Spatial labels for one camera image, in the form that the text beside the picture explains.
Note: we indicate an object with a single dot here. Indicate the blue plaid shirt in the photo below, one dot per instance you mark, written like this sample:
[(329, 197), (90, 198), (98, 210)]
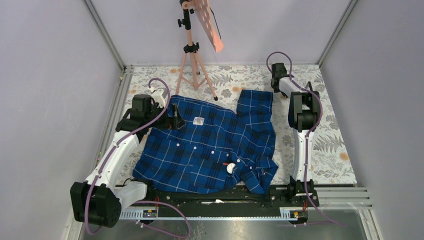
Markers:
[(193, 159)]

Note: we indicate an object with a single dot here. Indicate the grey slotted cable duct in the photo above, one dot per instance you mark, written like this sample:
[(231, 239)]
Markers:
[(210, 213)]

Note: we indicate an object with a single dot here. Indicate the floral table mat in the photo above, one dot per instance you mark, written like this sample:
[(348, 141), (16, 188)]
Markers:
[(330, 163)]

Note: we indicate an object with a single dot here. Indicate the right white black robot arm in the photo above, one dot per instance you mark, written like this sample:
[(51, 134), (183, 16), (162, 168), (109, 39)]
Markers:
[(303, 114)]

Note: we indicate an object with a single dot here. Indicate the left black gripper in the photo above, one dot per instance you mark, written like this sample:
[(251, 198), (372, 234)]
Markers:
[(170, 122)]

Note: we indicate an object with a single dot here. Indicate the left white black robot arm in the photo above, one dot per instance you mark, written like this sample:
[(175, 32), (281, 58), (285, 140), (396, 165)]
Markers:
[(96, 200)]

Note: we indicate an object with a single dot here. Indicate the pink tripod stand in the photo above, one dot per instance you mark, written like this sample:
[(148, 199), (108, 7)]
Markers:
[(191, 51)]

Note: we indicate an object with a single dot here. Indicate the black jewelry box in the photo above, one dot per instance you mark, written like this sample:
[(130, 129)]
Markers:
[(308, 88)]

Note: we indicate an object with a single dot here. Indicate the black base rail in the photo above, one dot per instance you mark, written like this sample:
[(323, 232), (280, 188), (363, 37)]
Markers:
[(275, 196)]

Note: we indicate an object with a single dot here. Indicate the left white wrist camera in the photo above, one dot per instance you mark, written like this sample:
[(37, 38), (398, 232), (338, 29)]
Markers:
[(158, 95)]

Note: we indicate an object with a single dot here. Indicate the pink perforated board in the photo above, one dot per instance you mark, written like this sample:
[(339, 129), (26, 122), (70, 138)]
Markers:
[(207, 21)]

